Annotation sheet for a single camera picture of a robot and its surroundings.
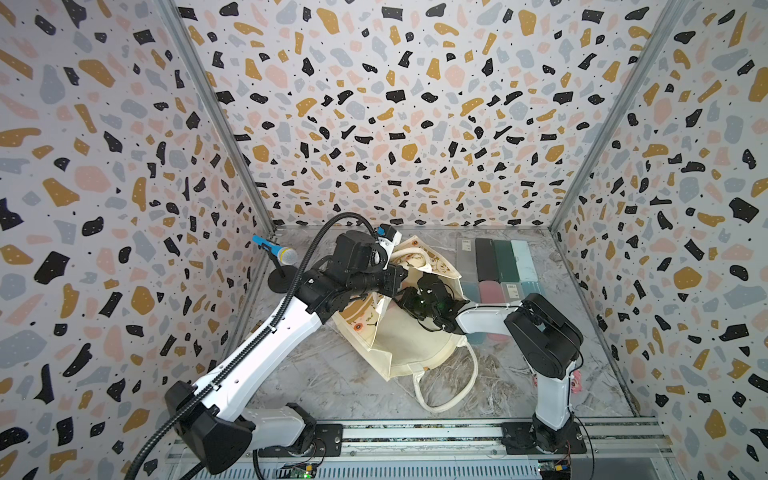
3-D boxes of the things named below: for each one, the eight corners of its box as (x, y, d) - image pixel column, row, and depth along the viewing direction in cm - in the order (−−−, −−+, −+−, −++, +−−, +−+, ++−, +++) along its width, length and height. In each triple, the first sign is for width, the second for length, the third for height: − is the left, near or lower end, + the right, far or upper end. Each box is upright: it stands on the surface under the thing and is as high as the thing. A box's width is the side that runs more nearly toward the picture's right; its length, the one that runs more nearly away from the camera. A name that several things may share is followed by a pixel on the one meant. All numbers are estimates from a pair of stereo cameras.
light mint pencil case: (519, 281, 108) (521, 277, 106) (510, 244, 120) (512, 239, 118) (535, 282, 108) (538, 277, 106) (524, 245, 120) (527, 240, 118)
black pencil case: (478, 282, 109) (480, 276, 106) (474, 243, 122) (476, 236, 119) (496, 284, 109) (499, 277, 106) (490, 244, 122) (493, 237, 119)
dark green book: (499, 282, 108) (501, 277, 106) (490, 245, 120) (492, 240, 118) (519, 282, 108) (522, 277, 106) (508, 245, 120) (510, 240, 118)
